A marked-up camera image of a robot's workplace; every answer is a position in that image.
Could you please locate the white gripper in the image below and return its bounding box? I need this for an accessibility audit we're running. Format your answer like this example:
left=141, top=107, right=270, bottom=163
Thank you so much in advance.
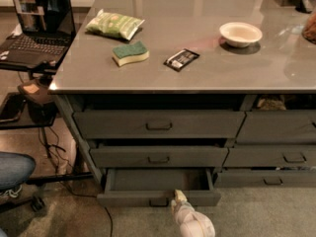
left=170, top=190, right=197, bottom=226

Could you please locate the grey drawer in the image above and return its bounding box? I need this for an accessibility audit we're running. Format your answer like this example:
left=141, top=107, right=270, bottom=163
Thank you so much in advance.
left=98, top=168, right=221, bottom=207
left=214, top=171, right=316, bottom=188
left=73, top=110, right=245, bottom=139
left=237, top=111, right=316, bottom=144
left=223, top=145, right=316, bottom=168
left=90, top=146, right=228, bottom=168

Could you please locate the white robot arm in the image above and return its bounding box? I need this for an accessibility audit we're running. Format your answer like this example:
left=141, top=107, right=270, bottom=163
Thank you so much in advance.
left=171, top=190, right=215, bottom=237

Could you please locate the black open laptop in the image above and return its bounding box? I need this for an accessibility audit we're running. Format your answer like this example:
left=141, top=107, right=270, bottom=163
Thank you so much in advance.
left=0, top=0, right=76, bottom=70

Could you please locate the black snack bar wrapper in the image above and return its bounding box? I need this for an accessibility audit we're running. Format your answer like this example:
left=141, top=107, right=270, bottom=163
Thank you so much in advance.
left=164, top=48, right=199, bottom=72

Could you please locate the green yellow sponge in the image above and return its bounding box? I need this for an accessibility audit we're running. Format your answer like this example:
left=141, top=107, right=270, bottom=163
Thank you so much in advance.
left=113, top=40, right=149, bottom=66

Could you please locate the person leg in jeans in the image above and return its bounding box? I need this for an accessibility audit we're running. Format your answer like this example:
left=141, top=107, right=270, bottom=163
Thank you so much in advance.
left=0, top=152, right=36, bottom=192

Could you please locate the black device with sticky note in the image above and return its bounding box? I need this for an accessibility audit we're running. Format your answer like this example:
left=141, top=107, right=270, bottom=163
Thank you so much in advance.
left=18, top=77, right=57, bottom=123

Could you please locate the white sneaker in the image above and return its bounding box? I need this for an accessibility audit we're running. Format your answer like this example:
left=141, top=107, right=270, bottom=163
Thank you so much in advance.
left=0, top=185, right=23, bottom=198

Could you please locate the white bowl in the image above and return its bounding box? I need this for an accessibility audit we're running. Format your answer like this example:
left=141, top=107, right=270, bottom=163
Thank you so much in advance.
left=219, top=22, right=263, bottom=48

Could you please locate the green chip bag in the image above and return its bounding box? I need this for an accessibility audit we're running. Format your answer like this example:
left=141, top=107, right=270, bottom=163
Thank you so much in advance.
left=85, top=10, right=143, bottom=40

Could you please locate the brown jar at edge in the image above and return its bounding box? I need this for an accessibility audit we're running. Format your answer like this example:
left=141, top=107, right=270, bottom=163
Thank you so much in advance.
left=302, top=13, right=316, bottom=43

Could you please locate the black floor cable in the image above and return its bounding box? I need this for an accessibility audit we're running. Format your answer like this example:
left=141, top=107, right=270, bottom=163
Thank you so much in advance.
left=38, top=125, right=115, bottom=237

